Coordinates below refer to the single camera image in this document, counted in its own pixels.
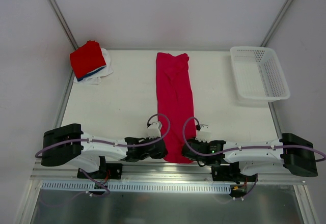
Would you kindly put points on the white slotted cable duct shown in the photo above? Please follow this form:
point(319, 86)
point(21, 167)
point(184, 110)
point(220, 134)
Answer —
point(139, 187)

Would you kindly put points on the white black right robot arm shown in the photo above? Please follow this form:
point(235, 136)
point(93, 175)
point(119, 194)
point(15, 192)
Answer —
point(232, 161)

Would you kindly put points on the folded blue t-shirt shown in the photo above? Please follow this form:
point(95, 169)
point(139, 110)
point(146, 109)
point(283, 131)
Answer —
point(89, 74)

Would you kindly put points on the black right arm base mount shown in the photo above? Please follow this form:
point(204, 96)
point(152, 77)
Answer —
point(230, 173)

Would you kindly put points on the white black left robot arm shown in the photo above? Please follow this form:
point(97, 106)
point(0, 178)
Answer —
point(70, 145)

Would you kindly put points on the aluminium mounting rail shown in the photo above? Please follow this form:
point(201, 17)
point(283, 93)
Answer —
point(158, 172)

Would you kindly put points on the crimson pink t-shirt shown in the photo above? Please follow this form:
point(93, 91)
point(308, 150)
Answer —
point(174, 100)

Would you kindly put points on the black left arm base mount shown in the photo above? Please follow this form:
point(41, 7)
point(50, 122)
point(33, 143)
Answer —
point(113, 170)

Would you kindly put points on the white plastic mesh basket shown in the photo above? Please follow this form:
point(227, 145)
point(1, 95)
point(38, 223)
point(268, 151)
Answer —
point(258, 75)

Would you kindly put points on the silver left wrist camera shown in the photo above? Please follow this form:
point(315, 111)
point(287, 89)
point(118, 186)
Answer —
point(153, 130)

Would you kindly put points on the folded red t-shirt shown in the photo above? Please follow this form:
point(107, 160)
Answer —
point(87, 59)

